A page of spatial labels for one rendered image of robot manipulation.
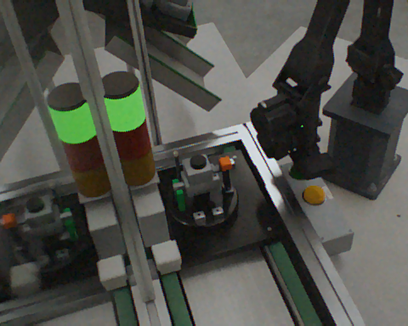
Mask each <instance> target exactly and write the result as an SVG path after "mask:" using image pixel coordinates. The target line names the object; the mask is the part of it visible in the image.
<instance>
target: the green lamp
mask: <svg viewBox="0 0 408 326"><path fill-rule="evenodd" d="M105 105H106V108H107V114H108V116H109V119H110V126H111V129H112V130H116V131H118V132H126V131H129V130H133V129H135V128H136V127H138V126H140V125H141V124H142V123H143V121H144V120H145V109H144V106H143V99H142V95H141V92H140V86H139V87H138V89H137V90H136V91H135V92H134V93H133V94H131V95H130V96H129V97H126V98H122V99H108V98H105Z"/></svg>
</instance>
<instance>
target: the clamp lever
mask: <svg viewBox="0 0 408 326"><path fill-rule="evenodd" d="M218 163H219V165H218V166H212V173H213V174H215V173H218V172H221V171H222V172H223V179H224V188H225V190H230V189H231V181H230V169H232V163H231V161H230V158H229V156H226V157H224V158H220V159H218Z"/></svg>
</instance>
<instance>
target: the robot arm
mask: <svg viewBox="0 0 408 326"><path fill-rule="evenodd" d="M350 1H351V0H317V2H316V6H315V8H314V11H313V15H312V16H311V19H310V22H309V25H308V29H307V31H306V33H305V34H304V37H303V38H302V39H301V40H300V41H299V42H297V43H296V44H295V45H294V46H293V48H292V50H291V52H290V54H289V55H288V58H287V60H286V62H285V64H284V65H283V66H282V69H281V70H280V73H279V75H278V76H277V77H276V79H275V80H274V83H273V84H272V87H273V88H275V89H276V91H277V94H276V95H275V96H274V97H271V98H269V99H265V100H263V101H262V102H260V103H258V106H257V107H256V108H253V109H252V112H251V113H250V119H251V122H252V126H253V127H254V130H255V131H256V132H257V136H256V139H257V141H258V143H259V144H260V148H261V149H262V150H263V152H264V153H265V156H266V157H267V158H268V159H273V158H274V159H275V160H281V159H282V158H285V157H286V156H288V155H289V156H290V158H291V160H292V161H293V166H294V169H295V171H296V172H301V173H302V175H303V177H304V179H305V180H312V179H315V178H317V177H323V176H326V175H329V174H333V173H335V169H336V165H335V163H334V161H333V160H332V158H331V157H330V155H329V154H328V153H327V152H324V153H321V152H320V147H318V144H317V143H318V142H320V136H318V133H317V130H318V127H319V126H322V123H323V121H322V120H321V118H320V117H319V113H320V102H321V94H322V93H323V92H325V91H328V90H330V89H331V88H332V86H330V84H328V82H329V81H330V77H331V74H332V68H333V65H334V64H335V57H334V52H333V45H334V42H335V38H336V37H337V34H338V31H339V29H340V27H341V24H342V22H343V17H344V16H345V14H346V12H347V8H348V7H349V2H350ZM393 7H394V0H364V2H363V14H362V21H361V27H360V36H359V37H358V38H357V39H356V40H355V41H354V42H353V43H352V44H349V45H348V46H347V57H346V60H345V61H346V63H348V66H349V67H350V68H351V69H352V71H353V72H354V73H356V74H357V75H358V76H357V77H356V79H355V80H354V85H353V89H352V97H353V98H352V100H351V101H350V102H349V104H350V105H353V106H354V107H357V108H361V109H363V110H367V111H369V112H371V113H374V114H377V115H380V113H382V112H383V109H384V108H385V106H386V105H388V102H389V101H390V100H391V98H392V96H391V95H390V93H391V90H394V89H395V86H396V85H397V84H399V83H400V81H401V79H402V76H403V75H404V73H402V71H400V70H399V69H397V68H396V67H395V66H394V65H395V51H394V47H393V45H392V43H391V41H390V39H389V38H388V34H389V30H390V25H391V15H392V11H393ZM288 78H291V80H293V81H294V82H295V83H297V85H296V86H291V84H290V83H287V81H286V80H287V79H288ZM288 151H290V152H288Z"/></svg>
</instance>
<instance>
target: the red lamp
mask: <svg viewBox="0 0 408 326"><path fill-rule="evenodd" d="M112 134H113V137H114V139H115V141H116V149H117V152H118V157H119V158H121V159H123V160H136V159H138V158H141V157H143V156H144V155H146V153H147V152H149V149H150V147H151V143H150V136H149V130H148V127H147V122H146V117H145V119H144V121H143V123H142V124H141V125H140V126H138V127H136V128H135V129H133V130H129V131H126V132H118V131H116V130H113V131H112Z"/></svg>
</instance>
